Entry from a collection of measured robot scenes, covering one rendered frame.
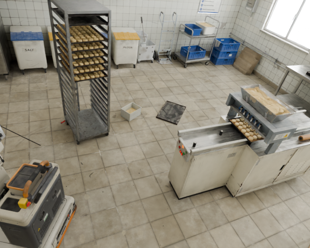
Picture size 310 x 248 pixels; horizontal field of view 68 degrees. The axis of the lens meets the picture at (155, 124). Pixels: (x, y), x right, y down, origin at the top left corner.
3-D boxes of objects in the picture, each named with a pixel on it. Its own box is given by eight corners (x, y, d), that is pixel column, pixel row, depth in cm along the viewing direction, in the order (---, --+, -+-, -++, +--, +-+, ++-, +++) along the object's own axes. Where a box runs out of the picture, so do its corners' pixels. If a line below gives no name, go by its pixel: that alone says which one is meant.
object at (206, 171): (210, 169, 330) (231, 121, 274) (224, 189, 306) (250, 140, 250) (166, 180, 304) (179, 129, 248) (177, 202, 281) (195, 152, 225)
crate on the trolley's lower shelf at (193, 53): (195, 52, 633) (197, 45, 621) (204, 57, 609) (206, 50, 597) (179, 53, 607) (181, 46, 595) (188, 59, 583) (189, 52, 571)
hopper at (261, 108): (254, 94, 275) (259, 83, 266) (290, 123, 236) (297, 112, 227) (234, 96, 264) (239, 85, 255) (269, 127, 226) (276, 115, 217)
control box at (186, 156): (178, 145, 257) (181, 136, 249) (188, 161, 241) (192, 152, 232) (175, 146, 256) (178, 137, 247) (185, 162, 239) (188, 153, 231)
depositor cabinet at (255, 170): (266, 145, 389) (291, 105, 337) (300, 178, 340) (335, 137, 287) (202, 160, 343) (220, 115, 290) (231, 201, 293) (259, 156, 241)
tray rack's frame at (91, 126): (110, 135, 351) (112, 10, 240) (77, 145, 326) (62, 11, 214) (94, 112, 390) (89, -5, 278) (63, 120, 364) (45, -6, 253)
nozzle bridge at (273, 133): (240, 112, 302) (251, 90, 281) (281, 151, 252) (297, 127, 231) (220, 115, 290) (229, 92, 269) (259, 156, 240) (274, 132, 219)
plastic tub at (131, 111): (131, 108, 418) (132, 102, 408) (140, 114, 409) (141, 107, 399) (120, 115, 398) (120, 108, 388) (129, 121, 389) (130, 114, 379)
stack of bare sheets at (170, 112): (176, 125, 400) (177, 123, 398) (155, 117, 408) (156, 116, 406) (185, 108, 445) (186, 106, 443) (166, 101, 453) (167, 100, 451)
